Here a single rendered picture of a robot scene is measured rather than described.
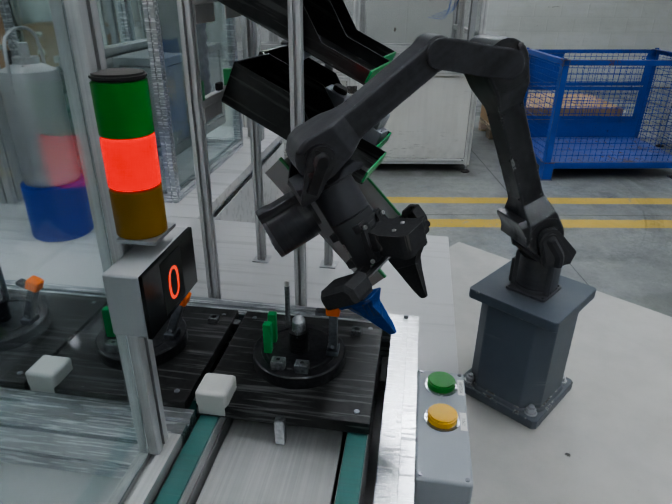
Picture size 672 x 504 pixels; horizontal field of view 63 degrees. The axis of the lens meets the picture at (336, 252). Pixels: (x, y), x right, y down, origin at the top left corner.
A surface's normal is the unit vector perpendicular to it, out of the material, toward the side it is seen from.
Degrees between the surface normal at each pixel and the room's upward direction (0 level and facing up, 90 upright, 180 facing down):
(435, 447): 0
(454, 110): 90
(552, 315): 0
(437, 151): 90
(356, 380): 0
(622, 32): 90
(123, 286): 90
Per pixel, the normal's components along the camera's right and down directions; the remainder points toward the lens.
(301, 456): 0.01, -0.90
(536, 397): 0.02, 0.44
